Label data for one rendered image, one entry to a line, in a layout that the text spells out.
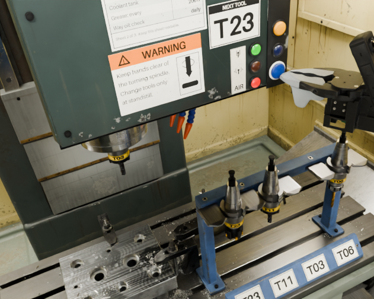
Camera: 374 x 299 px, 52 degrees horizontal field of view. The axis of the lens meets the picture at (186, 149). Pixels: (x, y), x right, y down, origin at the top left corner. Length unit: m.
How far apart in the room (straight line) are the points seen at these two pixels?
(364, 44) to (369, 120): 0.13
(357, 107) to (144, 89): 0.35
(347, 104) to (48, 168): 1.03
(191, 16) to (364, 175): 1.24
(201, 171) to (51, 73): 1.58
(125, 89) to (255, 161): 1.59
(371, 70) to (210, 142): 1.53
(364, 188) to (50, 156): 1.20
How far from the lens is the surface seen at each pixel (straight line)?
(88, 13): 0.59
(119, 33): 0.60
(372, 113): 0.72
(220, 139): 2.15
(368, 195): 1.67
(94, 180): 1.50
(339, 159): 1.09
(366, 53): 0.67
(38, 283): 1.36
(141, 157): 1.50
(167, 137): 1.54
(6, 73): 1.27
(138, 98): 0.65
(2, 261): 1.96
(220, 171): 2.09
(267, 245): 1.31
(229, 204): 0.94
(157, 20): 0.62
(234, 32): 0.68
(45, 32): 0.58
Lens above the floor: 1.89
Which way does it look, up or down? 35 degrees down
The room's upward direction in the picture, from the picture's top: 7 degrees counter-clockwise
